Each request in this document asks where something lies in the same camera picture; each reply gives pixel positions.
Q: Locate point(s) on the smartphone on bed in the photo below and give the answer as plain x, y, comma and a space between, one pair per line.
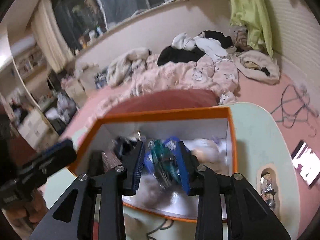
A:
306, 163

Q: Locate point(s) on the green hanging cloth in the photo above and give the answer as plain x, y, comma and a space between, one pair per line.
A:
253, 15

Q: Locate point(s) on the cream fleece blanket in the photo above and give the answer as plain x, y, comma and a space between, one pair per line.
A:
122, 68

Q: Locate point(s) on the black garment on bed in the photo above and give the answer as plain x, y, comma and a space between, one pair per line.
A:
185, 49

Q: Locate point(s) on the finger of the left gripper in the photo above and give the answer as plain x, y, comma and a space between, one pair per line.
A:
18, 183

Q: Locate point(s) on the beige curtain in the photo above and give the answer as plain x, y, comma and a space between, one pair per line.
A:
49, 37

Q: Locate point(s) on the person's left hand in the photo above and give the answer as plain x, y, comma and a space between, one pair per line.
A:
32, 214

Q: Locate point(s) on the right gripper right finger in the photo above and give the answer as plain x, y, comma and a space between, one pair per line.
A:
248, 216

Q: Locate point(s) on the black wire hangers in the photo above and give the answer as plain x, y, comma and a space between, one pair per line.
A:
295, 108

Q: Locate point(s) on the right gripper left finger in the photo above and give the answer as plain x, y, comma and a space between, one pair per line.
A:
72, 215

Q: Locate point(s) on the white drawer cabinet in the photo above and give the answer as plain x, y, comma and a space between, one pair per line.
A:
33, 128

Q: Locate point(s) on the teal hair claw clip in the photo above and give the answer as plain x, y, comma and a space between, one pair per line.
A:
163, 158

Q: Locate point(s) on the orange cardboard box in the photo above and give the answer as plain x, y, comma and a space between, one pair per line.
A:
207, 132

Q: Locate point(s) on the pink floral quilt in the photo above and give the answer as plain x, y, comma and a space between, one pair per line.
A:
219, 77

